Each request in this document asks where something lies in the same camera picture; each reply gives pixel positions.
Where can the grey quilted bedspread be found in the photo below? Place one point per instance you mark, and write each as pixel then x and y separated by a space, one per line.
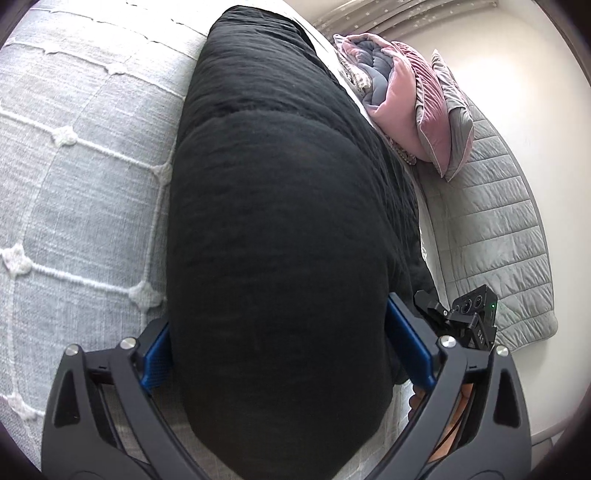
pixel 91 96

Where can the black long coat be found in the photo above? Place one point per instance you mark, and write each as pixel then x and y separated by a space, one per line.
pixel 290 223

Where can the grey pillow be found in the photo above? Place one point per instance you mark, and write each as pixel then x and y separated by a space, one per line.
pixel 459 115

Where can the pink velvet pillow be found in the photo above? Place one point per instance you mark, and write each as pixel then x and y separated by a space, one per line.
pixel 429 138

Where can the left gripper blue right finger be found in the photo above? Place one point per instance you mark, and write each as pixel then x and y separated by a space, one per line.
pixel 473 421

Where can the beige window curtain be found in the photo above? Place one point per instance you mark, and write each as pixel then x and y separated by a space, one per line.
pixel 393 19

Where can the pink grey folded comforter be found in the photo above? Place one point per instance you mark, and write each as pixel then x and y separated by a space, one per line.
pixel 385 83

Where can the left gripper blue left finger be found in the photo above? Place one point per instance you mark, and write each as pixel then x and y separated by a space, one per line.
pixel 80 440

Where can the grey quilted headboard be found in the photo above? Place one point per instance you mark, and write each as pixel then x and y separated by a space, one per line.
pixel 484 228

